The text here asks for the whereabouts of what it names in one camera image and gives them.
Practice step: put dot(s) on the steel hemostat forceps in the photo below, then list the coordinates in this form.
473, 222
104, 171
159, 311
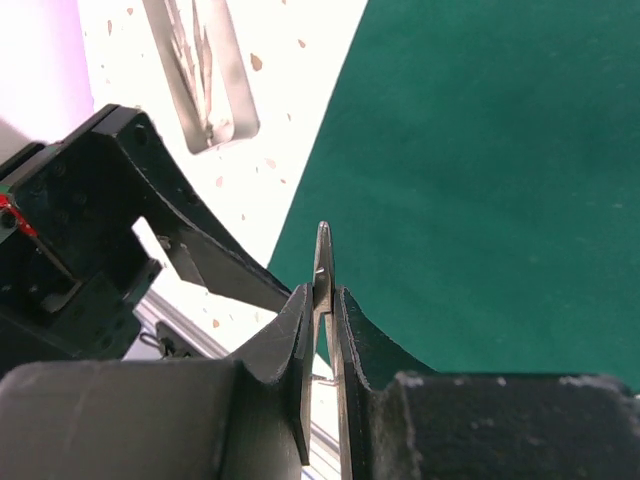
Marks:
325, 298

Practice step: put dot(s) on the straight steel tweezers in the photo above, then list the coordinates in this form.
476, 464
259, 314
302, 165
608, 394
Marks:
193, 54

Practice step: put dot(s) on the stainless steel tray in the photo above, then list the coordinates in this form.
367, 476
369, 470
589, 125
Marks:
234, 115

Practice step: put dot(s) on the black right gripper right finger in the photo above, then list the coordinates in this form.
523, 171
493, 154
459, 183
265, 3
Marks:
399, 419

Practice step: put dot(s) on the dark green surgical cloth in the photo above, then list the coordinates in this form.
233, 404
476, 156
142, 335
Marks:
479, 167

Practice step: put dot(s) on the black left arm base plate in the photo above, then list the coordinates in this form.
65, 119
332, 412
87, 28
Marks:
168, 342

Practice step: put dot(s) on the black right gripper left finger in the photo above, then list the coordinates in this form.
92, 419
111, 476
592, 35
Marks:
246, 416

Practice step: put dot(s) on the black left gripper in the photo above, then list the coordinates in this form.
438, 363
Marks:
71, 276

